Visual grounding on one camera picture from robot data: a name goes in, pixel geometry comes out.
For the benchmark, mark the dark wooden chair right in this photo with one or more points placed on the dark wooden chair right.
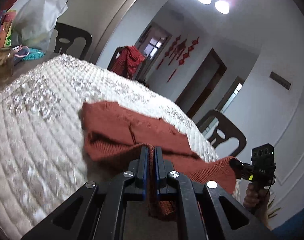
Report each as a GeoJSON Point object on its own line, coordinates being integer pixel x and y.
{"type": "Point", "coordinates": [223, 131]}

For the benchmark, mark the red Chinese knot decoration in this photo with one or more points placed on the red Chinese knot decoration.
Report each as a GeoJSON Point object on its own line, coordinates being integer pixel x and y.
{"type": "Point", "coordinates": [178, 52]}

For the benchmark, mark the cream quilted bedspread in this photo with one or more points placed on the cream quilted bedspread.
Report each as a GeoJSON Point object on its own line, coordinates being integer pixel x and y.
{"type": "Point", "coordinates": [42, 159]}

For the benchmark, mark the person right hand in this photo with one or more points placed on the person right hand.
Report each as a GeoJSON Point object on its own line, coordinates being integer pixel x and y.
{"type": "Point", "coordinates": [255, 198]}

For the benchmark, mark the green patterned package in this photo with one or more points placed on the green patterned package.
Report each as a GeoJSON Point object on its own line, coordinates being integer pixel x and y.
{"type": "Point", "coordinates": [7, 27]}

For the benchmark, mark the dark wooden chair with garment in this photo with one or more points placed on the dark wooden chair with garment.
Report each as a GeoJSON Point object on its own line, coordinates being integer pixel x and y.
{"type": "Point", "coordinates": [117, 60]}

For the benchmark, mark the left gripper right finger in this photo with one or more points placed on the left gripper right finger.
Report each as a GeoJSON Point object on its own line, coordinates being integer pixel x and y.
{"type": "Point", "coordinates": [204, 211]}

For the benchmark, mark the white plastic bag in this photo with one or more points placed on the white plastic bag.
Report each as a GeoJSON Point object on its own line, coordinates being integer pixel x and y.
{"type": "Point", "coordinates": [34, 23]}

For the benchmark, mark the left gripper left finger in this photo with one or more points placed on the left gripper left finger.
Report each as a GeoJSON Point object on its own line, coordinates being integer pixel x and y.
{"type": "Point", "coordinates": [96, 211]}

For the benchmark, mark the teal woven basket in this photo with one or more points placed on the teal woven basket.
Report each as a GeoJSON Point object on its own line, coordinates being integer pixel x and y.
{"type": "Point", "coordinates": [34, 54]}

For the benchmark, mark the rust red knit sweater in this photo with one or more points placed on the rust red knit sweater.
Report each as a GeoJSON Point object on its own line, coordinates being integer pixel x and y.
{"type": "Point", "coordinates": [114, 136]}

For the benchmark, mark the pink blue pouch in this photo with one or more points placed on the pink blue pouch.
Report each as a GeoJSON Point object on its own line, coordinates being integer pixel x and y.
{"type": "Point", "coordinates": [20, 52]}

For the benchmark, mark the dark wooden chair left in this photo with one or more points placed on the dark wooden chair left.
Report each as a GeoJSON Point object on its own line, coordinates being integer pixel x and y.
{"type": "Point", "coordinates": [67, 34]}

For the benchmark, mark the red black checked garment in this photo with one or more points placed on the red black checked garment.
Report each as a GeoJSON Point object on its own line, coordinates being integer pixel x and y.
{"type": "Point", "coordinates": [129, 61]}

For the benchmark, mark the glass jar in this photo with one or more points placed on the glass jar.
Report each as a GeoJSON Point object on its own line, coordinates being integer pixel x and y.
{"type": "Point", "coordinates": [6, 63]}

